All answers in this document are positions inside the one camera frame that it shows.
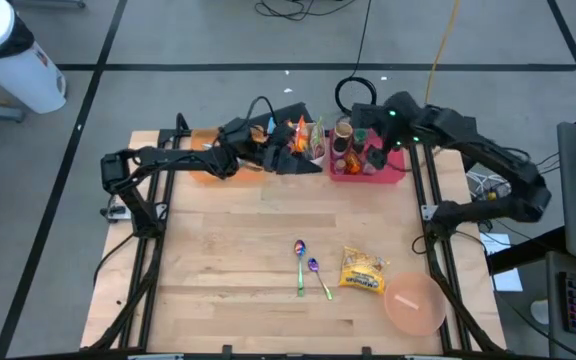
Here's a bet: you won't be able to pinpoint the white trash can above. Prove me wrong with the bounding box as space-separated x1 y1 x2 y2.
0 0 68 115

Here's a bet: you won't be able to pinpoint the purple spoon gold handle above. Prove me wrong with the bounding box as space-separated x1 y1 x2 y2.
307 257 334 302

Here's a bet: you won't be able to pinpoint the pink plastic bin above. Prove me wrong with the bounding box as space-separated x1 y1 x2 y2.
328 126 408 185

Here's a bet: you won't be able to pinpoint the yellow hanging cable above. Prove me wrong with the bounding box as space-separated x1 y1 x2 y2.
423 0 463 112

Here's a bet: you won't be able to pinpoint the white looped cable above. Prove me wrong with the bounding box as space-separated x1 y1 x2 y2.
467 169 512 201

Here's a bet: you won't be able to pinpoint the white plastic bin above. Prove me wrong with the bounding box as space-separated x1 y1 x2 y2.
297 122 327 170

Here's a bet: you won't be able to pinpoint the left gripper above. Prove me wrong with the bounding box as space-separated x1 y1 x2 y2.
240 122 324 176

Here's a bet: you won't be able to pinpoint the black angled panel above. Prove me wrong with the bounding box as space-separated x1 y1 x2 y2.
262 102 315 126

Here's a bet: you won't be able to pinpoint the orange ramen packet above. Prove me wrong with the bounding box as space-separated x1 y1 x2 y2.
291 114 310 155

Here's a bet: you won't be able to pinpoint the tall jar tan lid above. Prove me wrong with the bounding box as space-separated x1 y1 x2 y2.
331 121 355 151

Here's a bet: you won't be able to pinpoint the iridescent spoon green handle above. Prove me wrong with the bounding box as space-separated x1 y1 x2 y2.
293 239 307 298

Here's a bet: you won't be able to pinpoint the white computer mouse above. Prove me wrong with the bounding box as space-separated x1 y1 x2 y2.
530 298 550 326

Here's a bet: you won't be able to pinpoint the black floor cable loops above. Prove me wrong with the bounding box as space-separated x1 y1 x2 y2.
255 0 364 27

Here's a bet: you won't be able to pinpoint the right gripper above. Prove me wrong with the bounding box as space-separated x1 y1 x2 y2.
350 102 395 172

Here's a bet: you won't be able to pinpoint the black cable with coil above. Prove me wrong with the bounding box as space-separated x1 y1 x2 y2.
334 0 378 119

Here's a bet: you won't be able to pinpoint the grey black base bracket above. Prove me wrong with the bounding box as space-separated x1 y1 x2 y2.
99 203 133 223

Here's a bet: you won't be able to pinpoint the orange plastic bin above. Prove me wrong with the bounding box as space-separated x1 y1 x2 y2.
187 128 265 187

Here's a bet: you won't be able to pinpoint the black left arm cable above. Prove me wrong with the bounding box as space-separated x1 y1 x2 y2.
244 95 278 132

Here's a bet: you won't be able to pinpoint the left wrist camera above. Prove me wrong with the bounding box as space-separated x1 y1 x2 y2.
217 117 255 149

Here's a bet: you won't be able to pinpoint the white paper sheet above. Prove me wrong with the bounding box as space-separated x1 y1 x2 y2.
480 232 524 294

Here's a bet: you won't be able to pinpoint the pink translucent bowl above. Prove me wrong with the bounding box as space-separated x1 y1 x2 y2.
382 270 448 337

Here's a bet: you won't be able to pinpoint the black aluminium table frame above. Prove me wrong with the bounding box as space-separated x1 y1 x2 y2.
87 112 507 351

